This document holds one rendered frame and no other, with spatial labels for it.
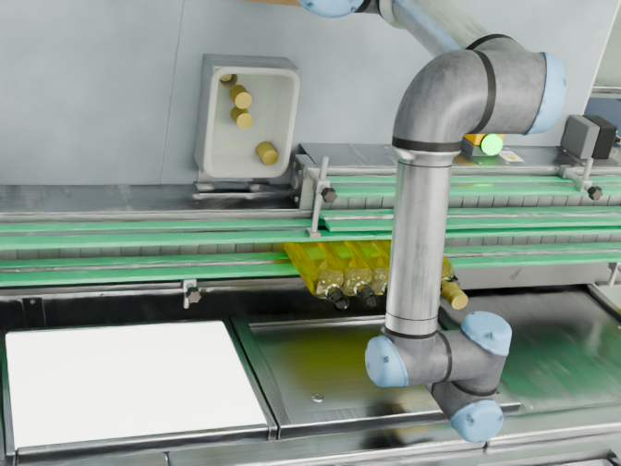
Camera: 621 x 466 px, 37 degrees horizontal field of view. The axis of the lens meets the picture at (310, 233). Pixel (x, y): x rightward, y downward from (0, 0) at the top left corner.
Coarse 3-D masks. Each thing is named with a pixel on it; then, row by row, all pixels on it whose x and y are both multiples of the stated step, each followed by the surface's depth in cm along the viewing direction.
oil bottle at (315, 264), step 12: (288, 252) 186; (300, 252) 179; (312, 252) 178; (324, 252) 179; (300, 264) 179; (312, 264) 174; (324, 264) 174; (336, 264) 175; (312, 276) 173; (324, 276) 171; (336, 276) 171; (312, 288) 173; (324, 288) 171
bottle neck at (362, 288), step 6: (360, 282) 172; (366, 282) 173; (354, 288) 173; (360, 288) 171; (366, 288) 170; (360, 294) 170; (366, 294) 169; (372, 294) 169; (360, 300) 170; (366, 300) 171; (372, 300) 171; (366, 306) 170; (372, 306) 170
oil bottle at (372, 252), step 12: (360, 240) 185; (372, 240) 186; (360, 252) 181; (372, 252) 181; (384, 252) 182; (372, 264) 177; (384, 264) 177; (372, 276) 176; (384, 276) 174; (372, 288) 176
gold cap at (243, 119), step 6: (234, 108) 183; (240, 108) 182; (246, 108) 183; (234, 114) 182; (240, 114) 180; (246, 114) 180; (234, 120) 182; (240, 120) 180; (246, 120) 180; (252, 120) 181; (240, 126) 181; (246, 126) 181
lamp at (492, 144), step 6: (486, 138) 198; (492, 138) 197; (498, 138) 198; (480, 144) 200; (486, 144) 198; (492, 144) 197; (498, 144) 198; (486, 150) 198; (492, 150) 198; (498, 150) 198
